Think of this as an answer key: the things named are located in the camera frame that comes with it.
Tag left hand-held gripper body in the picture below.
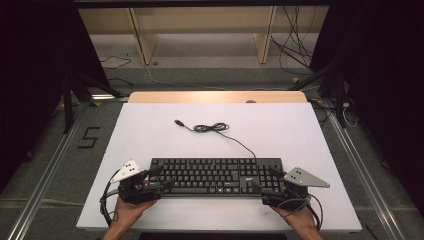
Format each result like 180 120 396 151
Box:
110 159 164 205

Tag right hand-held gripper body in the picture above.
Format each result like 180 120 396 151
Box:
261 166 331 211

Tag black computer keyboard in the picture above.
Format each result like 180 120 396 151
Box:
147 157 288 198

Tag person's left hand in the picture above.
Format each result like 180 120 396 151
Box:
111 196 158 230

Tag person's right hand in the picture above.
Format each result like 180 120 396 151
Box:
271 204 318 231

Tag black metal stand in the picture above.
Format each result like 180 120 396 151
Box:
60 71 125 134
288 59 348 129

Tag black curtain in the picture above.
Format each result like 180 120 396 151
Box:
309 0 424 216
0 0 112 195

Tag light wooden shelf unit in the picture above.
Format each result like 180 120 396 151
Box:
78 6 330 66

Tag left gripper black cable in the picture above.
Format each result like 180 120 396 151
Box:
98 169 122 228

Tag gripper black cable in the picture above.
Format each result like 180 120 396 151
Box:
98 169 122 228
276 193 324 232

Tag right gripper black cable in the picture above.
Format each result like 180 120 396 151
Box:
276 193 324 232

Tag long aluminium floor rail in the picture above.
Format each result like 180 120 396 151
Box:
324 102 407 240
6 109 88 240

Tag black keyboard cable with plug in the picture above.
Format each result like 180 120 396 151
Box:
173 119 258 160

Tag white looped cable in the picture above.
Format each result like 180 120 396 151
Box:
342 99 360 129

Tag looped black floor cable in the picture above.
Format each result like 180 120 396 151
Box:
99 54 133 70

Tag bundle of black cables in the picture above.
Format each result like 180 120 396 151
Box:
269 5 318 74

